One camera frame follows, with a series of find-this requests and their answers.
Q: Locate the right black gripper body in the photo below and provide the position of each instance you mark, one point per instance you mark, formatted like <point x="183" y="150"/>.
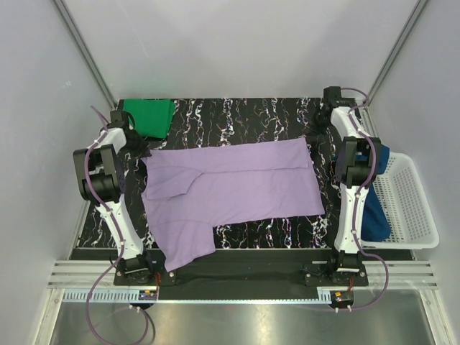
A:
<point x="317" y="124"/>

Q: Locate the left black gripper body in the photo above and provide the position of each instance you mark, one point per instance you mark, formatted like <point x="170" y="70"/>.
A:
<point x="137" y="147"/>

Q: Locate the purple t shirt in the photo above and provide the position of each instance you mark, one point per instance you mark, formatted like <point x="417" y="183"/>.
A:
<point x="191" y="191"/>

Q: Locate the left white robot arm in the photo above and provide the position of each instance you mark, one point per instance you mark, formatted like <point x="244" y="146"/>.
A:
<point x="101" y="180"/>

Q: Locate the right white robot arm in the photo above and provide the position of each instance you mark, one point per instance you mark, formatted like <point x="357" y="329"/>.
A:
<point x="346" y="255"/>

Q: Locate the folded green t shirt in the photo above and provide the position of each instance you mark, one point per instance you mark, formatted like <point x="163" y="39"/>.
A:
<point x="152" y="117"/>

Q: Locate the dark blue t shirt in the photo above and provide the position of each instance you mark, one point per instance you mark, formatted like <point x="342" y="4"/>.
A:
<point x="375" y="215"/>

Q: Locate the white plastic basket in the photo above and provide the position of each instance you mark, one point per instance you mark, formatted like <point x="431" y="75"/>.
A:
<point x="404" y="203"/>

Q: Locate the aluminium rail frame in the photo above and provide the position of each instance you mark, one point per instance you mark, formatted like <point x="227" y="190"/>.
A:
<point x="88" y="272"/>

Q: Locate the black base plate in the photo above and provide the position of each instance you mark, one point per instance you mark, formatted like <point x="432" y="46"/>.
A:
<point x="244" y="274"/>

